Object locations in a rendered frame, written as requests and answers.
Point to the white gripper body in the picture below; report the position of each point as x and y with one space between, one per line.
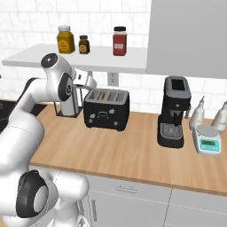
89 81

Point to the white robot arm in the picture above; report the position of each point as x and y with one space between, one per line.
20 139

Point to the bread slice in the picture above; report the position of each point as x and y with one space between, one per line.
101 95

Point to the black four-slot toaster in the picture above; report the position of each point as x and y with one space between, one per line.
106 113

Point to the small dark brown jar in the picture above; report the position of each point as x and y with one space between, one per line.
84 45

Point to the yellow jar with white lid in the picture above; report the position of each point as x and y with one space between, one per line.
65 41

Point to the red jar with black lid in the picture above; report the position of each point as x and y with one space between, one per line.
119 44

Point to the black hob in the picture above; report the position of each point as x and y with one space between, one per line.
6 113

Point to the black coffee machine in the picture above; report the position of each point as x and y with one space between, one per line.
174 115

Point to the white spray bottle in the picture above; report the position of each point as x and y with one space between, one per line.
221 118
197 116

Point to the grey drawer front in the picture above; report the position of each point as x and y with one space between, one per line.
201 201
147 193

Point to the white kitchen scale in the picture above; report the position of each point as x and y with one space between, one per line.
207 140

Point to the white wall shelf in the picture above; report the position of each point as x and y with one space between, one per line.
97 60

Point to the white wall socket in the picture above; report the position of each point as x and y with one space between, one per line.
113 79

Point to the grey wall cupboard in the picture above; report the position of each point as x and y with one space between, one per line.
189 35

